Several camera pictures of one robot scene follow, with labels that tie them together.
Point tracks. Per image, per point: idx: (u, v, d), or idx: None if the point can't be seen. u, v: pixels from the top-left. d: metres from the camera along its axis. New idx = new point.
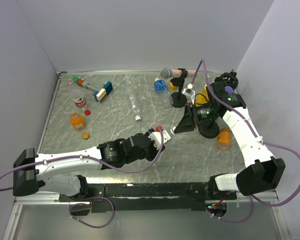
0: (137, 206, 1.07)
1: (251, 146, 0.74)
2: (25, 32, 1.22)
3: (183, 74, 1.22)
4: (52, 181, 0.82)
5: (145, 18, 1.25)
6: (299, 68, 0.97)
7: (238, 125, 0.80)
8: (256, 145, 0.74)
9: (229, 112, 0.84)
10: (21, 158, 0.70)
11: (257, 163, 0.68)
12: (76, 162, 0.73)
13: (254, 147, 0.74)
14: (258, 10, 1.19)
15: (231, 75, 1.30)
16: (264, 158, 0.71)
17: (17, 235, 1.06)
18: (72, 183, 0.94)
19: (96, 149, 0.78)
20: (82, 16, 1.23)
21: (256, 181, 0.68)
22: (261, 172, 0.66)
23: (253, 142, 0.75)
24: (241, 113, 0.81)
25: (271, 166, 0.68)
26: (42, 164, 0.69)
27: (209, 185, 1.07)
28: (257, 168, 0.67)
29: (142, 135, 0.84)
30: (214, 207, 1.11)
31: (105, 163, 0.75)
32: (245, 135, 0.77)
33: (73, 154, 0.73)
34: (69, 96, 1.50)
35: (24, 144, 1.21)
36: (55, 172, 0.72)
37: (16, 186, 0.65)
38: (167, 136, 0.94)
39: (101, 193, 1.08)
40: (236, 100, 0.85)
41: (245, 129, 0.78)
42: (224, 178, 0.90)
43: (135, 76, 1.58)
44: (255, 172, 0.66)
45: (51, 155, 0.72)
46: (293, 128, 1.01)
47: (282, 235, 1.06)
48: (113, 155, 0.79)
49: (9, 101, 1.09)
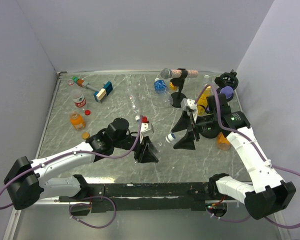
0: (137, 206, 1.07)
1: (260, 171, 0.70)
2: (26, 32, 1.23)
3: (183, 74, 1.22)
4: (50, 185, 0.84)
5: (144, 17, 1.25)
6: (299, 68, 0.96)
7: (245, 147, 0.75)
8: (264, 169, 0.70)
9: (233, 133, 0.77)
10: (14, 169, 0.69)
11: (267, 190, 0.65)
12: (70, 158, 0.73)
13: (264, 172, 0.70)
14: (258, 10, 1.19)
15: (231, 75, 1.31)
16: (274, 184, 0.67)
17: (17, 235, 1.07)
18: (70, 182, 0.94)
19: (85, 143, 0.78)
20: (82, 16, 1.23)
21: (266, 208, 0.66)
22: (272, 199, 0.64)
23: (262, 166, 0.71)
24: (246, 134, 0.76)
25: (282, 190, 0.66)
26: (40, 167, 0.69)
27: (208, 185, 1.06)
28: (268, 195, 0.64)
29: (121, 118, 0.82)
30: (214, 207, 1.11)
31: (97, 153, 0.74)
32: (252, 158, 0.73)
33: (66, 152, 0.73)
34: (69, 96, 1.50)
35: (24, 144, 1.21)
36: (53, 173, 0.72)
37: (18, 196, 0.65)
38: (146, 125, 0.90)
39: (101, 193, 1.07)
40: (239, 119, 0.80)
41: (253, 152, 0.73)
42: (226, 186, 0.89)
43: (135, 75, 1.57)
44: (266, 199, 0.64)
45: (45, 158, 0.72)
46: (293, 128, 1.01)
47: (282, 235, 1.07)
48: (102, 144, 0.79)
49: (9, 101, 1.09)
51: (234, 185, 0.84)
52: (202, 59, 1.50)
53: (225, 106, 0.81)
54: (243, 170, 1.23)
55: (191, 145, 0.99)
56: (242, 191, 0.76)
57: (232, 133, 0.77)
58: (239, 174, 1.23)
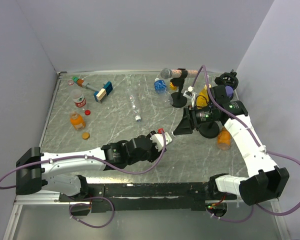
0: (137, 206, 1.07)
1: (254, 155, 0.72)
2: (26, 32, 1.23)
3: (183, 74, 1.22)
4: (54, 180, 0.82)
5: (144, 18, 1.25)
6: None
7: (241, 133, 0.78)
8: (259, 154, 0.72)
9: (231, 120, 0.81)
10: (26, 155, 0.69)
11: (260, 174, 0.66)
12: (81, 161, 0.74)
13: (258, 157, 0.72)
14: (258, 10, 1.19)
15: (231, 75, 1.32)
16: (267, 169, 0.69)
17: (17, 235, 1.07)
18: (73, 183, 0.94)
19: (100, 149, 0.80)
20: (82, 16, 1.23)
21: (259, 193, 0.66)
22: (265, 182, 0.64)
23: (256, 151, 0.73)
24: (243, 121, 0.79)
25: (275, 176, 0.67)
26: (48, 163, 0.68)
27: (209, 185, 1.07)
28: (261, 179, 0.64)
29: (145, 136, 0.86)
30: (214, 207, 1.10)
31: (109, 164, 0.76)
32: (247, 143, 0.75)
33: (79, 154, 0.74)
34: (69, 96, 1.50)
35: (24, 144, 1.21)
36: (58, 171, 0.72)
37: (20, 184, 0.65)
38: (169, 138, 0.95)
39: (101, 193, 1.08)
40: (238, 107, 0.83)
41: (248, 138, 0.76)
42: (225, 183, 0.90)
43: (135, 76, 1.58)
44: (259, 183, 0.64)
45: (56, 154, 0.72)
46: (293, 128, 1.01)
47: (282, 236, 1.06)
48: (116, 156, 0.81)
49: (9, 101, 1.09)
51: (231, 179, 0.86)
52: (202, 59, 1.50)
53: (224, 97, 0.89)
54: (243, 170, 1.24)
55: (189, 129, 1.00)
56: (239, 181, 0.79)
57: (229, 119, 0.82)
58: (239, 174, 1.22)
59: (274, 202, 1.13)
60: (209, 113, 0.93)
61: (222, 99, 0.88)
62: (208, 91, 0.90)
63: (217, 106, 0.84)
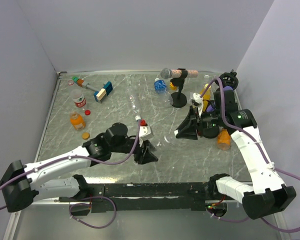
0: (137, 206, 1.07)
1: (262, 172, 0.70)
2: (26, 32, 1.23)
3: (183, 74, 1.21)
4: (46, 187, 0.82)
5: (144, 18, 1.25)
6: None
7: (249, 148, 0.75)
8: (266, 172, 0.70)
9: (238, 132, 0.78)
10: (7, 173, 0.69)
11: (267, 192, 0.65)
12: (65, 163, 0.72)
13: (265, 174, 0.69)
14: (258, 10, 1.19)
15: (231, 75, 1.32)
16: (274, 187, 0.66)
17: (17, 235, 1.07)
18: (68, 183, 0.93)
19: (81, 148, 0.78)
20: (82, 16, 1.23)
21: (264, 210, 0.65)
22: (271, 201, 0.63)
23: (264, 168, 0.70)
24: (251, 135, 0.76)
25: (281, 194, 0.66)
26: (33, 172, 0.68)
27: (209, 185, 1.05)
28: (267, 197, 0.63)
29: (120, 123, 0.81)
30: (214, 207, 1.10)
31: (93, 158, 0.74)
32: (255, 159, 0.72)
33: (61, 157, 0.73)
34: (69, 96, 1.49)
35: (24, 144, 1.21)
36: (47, 178, 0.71)
37: (11, 200, 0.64)
38: (146, 130, 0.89)
39: (101, 193, 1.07)
40: (246, 117, 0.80)
41: (256, 153, 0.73)
42: (226, 186, 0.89)
43: (135, 75, 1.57)
44: (265, 201, 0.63)
45: (40, 162, 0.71)
46: (292, 128, 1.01)
47: (282, 236, 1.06)
48: (99, 150, 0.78)
49: (9, 101, 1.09)
51: (233, 185, 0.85)
52: (202, 59, 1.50)
53: (233, 103, 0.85)
54: (243, 170, 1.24)
55: (193, 136, 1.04)
56: (241, 191, 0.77)
57: (238, 131, 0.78)
58: (239, 174, 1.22)
59: None
60: (216, 122, 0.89)
61: (231, 106, 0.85)
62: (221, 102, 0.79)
63: (227, 123, 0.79)
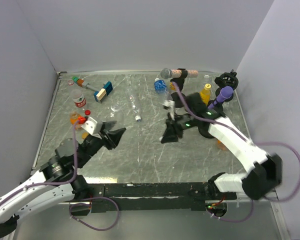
0: (137, 206, 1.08)
1: (245, 150, 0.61)
2: (26, 32, 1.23)
3: (183, 74, 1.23)
4: (29, 207, 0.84)
5: (144, 18, 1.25)
6: None
7: (226, 134, 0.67)
8: (249, 148, 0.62)
9: (212, 125, 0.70)
10: None
11: (256, 166, 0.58)
12: (22, 195, 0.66)
13: (249, 151, 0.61)
14: (258, 10, 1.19)
15: (231, 75, 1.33)
16: (261, 160, 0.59)
17: (17, 234, 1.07)
18: (59, 192, 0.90)
19: (39, 173, 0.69)
20: (82, 16, 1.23)
21: (261, 186, 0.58)
22: (263, 174, 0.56)
23: (245, 146, 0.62)
24: (224, 122, 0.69)
25: (270, 165, 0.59)
26: None
27: (209, 187, 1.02)
28: (258, 171, 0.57)
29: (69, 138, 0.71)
30: (214, 207, 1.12)
31: (51, 182, 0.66)
32: (235, 142, 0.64)
33: (17, 189, 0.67)
34: (69, 96, 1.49)
35: (24, 144, 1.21)
36: (11, 212, 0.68)
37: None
38: (91, 123, 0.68)
39: (101, 193, 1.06)
40: (215, 112, 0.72)
41: (234, 137, 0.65)
42: (225, 181, 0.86)
43: (135, 75, 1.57)
44: (258, 175, 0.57)
45: (0, 198, 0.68)
46: (293, 128, 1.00)
47: (282, 235, 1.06)
48: (60, 169, 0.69)
49: (9, 101, 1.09)
51: (231, 178, 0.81)
52: (202, 59, 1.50)
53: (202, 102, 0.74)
54: (243, 170, 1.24)
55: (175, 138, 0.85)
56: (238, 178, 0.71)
57: (211, 124, 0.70)
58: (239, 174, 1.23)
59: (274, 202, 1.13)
60: (190, 121, 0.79)
61: (200, 106, 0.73)
62: (185, 103, 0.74)
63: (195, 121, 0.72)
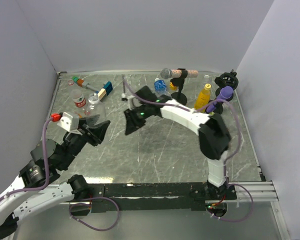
0: (137, 206, 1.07)
1: (191, 118, 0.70)
2: (26, 32, 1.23)
3: (183, 74, 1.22)
4: (29, 209, 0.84)
5: (144, 18, 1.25)
6: None
7: (174, 111, 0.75)
8: (193, 116, 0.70)
9: (163, 108, 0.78)
10: None
11: (201, 127, 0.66)
12: (5, 203, 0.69)
13: (193, 117, 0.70)
14: (258, 10, 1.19)
15: (231, 75, 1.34)
16: (205, 120, 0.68)
17: (17, 234, 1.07)
18: (58, 193, 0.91)
19: (18, 179, 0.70)
20: (82, 16, 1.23)
21: (210, 142, 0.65)
22: (207, 130, 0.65)
23: (190, 115, 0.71)
24: (172, 102, 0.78)
25: (213, 123, 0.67)
26: None
27: (208, 189, 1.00)
28: (203, 129, 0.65)
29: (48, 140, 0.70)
30: (214, 207, 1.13)
31: (28, 189, 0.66)
32: (182, 115, 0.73)
33: None
34: (69, 96, 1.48)
35: (24, 144, 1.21)
36: (1, 217, 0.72)
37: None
38: (67, 119, 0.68)
39: (101, 193, 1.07)
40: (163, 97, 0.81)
41: (180, 111, 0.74)
42: (213, 174, 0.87)
43: (135, 75, 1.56)
44: (203, 133, 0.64)
45: None
46: (293, 128, 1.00)
47: (282, 235, 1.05)
48: (38, 173, 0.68)
49: (9, 101, 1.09)
51: (211, 166, 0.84)
52: (202, 59, 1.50)
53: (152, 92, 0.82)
54: (243, 170, 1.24)
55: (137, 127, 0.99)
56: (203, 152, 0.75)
57: (161, 108, 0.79)
58: (239, 174, 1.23)
59: (274, 202, 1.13)
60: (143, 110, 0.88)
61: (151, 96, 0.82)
62: (135, 96, 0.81)
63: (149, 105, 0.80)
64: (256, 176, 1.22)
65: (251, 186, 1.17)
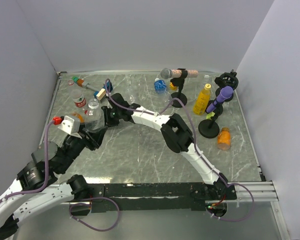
0: (137, 206, 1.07)
1: (155, 120, 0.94)
2: (26, 32, 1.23)
3: (183, 74, 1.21)
4: (28, 210, 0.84)
5: (144, 17, 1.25)
6: (299, 68, 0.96)
7: (142, 116, 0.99)
8: (157, 118, 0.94)
9: (134, 114, 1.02)
10: None
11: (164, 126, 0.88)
12: (3, 206, 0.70)
13: (158, 119, 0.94)
14: (258, 10, 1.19)
15: (231, 75, 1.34)
16: (166, 120, 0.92)
17: (17, 235, 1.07)
18: (58, 194, 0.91)
19: (16, 181, 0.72)
20: (82, 16, 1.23)
21: (173, 137, 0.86)
22: (168, 128, 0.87)
23: (154, 118, 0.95)
24: (139, 109, 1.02)
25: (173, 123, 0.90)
26: None
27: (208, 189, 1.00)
28: (165, 128, 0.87)
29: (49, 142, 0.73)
30: (214, 207, 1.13)
31: (26, 191, 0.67)
32: (148, 118, 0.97)
33: None
34: (69, 96, 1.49)
35: (24, 144, 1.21)
36: None
37: None
38: (69, 122, 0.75)
39: (101, 193, 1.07)
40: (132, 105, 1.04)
41: (147, 115, 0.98)
42: (199, 169, 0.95)
43: (135, 76, 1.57)
44: (165, 130, 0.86)
45: None
46: (293, 128, 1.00)
47: (282, 236, 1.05)
48: (36, 175, 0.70)
49: (9, 100, 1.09)
51: (194, 162, 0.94)
52: (202, 59, 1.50)
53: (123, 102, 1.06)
54: (243, 170, 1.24)
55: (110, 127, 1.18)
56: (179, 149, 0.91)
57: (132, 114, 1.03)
58: (239, 174, 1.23)
59: (274, 202, 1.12)
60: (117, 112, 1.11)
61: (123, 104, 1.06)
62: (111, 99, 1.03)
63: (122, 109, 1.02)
64: (256, 176, 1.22)
65: (251, 186, 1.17)
